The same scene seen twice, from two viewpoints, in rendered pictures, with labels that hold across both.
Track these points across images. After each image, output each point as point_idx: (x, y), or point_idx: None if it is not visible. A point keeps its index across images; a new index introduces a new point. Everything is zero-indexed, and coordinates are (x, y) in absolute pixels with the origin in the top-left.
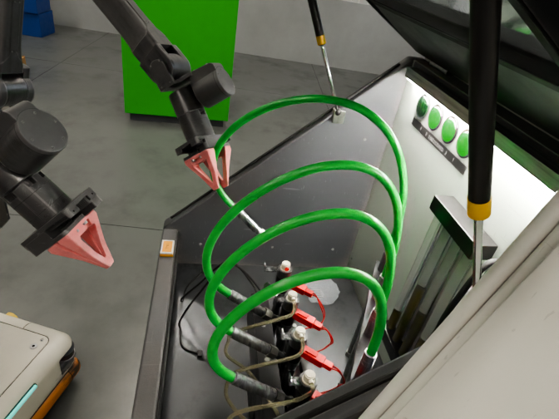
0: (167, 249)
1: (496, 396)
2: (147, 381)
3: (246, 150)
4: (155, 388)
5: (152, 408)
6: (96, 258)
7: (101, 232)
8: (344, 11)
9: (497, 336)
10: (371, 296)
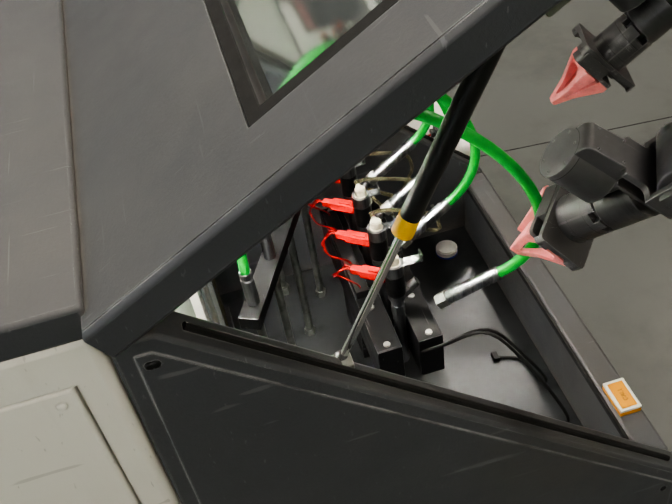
0: (615, 386)
1: None
2: (513, 233)
3: None
4: (501, 230)
5: (493, 217)
6: (558, 83)
7: (571, 85)
8: None
9: None
10: (275, 258)
